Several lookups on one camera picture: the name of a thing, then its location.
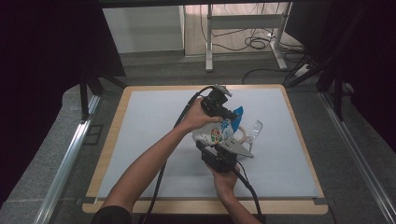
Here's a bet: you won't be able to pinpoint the white power strip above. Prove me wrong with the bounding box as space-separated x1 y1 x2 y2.
293 63 311 78

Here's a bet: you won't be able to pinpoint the person's right hand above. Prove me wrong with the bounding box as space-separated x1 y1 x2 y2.
205 163 241 201

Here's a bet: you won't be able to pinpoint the aluminium rail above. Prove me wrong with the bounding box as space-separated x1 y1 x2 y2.
32 94 103 224
319 91 396 224

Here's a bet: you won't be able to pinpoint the blue and white pouch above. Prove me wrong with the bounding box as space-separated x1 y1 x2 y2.
191 105 245 147

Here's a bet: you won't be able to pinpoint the white metal desk frame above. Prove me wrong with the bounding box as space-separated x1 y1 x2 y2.
205 2 292 73

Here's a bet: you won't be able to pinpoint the black floor cables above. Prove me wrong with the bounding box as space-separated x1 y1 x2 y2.
199 3 307 86

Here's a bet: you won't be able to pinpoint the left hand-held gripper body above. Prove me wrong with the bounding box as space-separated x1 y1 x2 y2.
200 84 233 118

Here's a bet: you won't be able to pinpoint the hand-held gripper black cable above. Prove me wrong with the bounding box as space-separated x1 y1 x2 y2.
141 85 217 224
232 160 267 224

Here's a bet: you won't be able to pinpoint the glass jar with beige rim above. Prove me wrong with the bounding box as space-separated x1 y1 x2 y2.
233 119 264 147

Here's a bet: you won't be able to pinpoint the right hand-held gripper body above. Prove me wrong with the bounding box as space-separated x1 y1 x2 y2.
201 138 255 174

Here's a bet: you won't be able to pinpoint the white wall panel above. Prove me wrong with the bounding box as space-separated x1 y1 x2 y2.
102 5 186 54

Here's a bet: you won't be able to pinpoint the black metal stand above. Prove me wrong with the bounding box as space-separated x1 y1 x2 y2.
78 73 127 123
283 52 347 122

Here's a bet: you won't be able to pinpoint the person's left hand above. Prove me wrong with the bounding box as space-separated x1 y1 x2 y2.
180 98 224 133

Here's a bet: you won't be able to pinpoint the right hand-held gripper black cable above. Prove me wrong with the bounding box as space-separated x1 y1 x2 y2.
232 160 267 224

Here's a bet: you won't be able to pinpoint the left hand-held gripper black cable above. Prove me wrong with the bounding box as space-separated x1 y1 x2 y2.
141 85 217 224

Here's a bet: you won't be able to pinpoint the black curtain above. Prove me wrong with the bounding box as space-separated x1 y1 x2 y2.
284 0 396 153
0 0 126 208

